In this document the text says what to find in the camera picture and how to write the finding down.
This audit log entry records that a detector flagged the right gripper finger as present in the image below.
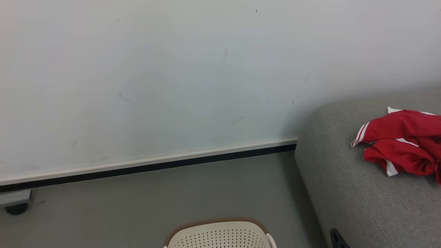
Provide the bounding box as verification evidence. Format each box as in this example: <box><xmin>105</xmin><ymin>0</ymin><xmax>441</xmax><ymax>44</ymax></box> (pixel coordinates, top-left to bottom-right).
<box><xmin>330</xmin><ymin>228</ymin><xmax>350</xmax><ymax>248</ymax></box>

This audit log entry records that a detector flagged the red garment with white stripes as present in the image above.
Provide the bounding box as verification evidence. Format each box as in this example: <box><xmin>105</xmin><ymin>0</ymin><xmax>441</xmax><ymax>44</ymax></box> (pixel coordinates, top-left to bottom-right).
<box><xmin>351</xmin><ymin>107</ymin><xmax>441</xmax><ymax>184</ymax></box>

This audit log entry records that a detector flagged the beige perforated plastic laundry basket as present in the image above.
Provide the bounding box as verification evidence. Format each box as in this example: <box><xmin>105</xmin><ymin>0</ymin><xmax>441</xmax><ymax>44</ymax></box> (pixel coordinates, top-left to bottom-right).
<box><xmin>164</xmin><ymin>218</ymin><xmax>277</xmax><ymax>248</ymax></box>

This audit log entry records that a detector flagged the grey fabric sofa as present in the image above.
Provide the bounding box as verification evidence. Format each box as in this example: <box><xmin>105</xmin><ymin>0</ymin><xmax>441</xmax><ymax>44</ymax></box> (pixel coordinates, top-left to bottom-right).
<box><xmin>295</xmin><ymin>90</ymin><xmax>441</xmax><ymax>248</ymax></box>

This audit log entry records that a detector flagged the black caster wheel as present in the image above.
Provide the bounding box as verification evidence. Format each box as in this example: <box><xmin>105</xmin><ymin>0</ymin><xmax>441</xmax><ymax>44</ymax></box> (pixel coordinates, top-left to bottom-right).
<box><xmin>5</xmin><ymin>203</ymin><xmax>28</xmax><ymax>216</ymax></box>

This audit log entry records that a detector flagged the white black wall skirting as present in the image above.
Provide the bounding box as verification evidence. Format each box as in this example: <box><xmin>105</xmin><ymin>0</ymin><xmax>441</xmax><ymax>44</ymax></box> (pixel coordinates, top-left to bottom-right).
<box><xmin>0</xmin><ymin>138</ymin><xmax>297</xmax><ymax>193</ymax></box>

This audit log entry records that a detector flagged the grey cart base plate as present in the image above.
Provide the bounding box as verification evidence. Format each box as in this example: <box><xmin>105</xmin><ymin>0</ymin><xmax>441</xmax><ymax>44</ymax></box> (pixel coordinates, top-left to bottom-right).
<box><xmin>0</xmin><ymin>189</ymin><xmax>32</xmax><ymax>208</ymax></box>

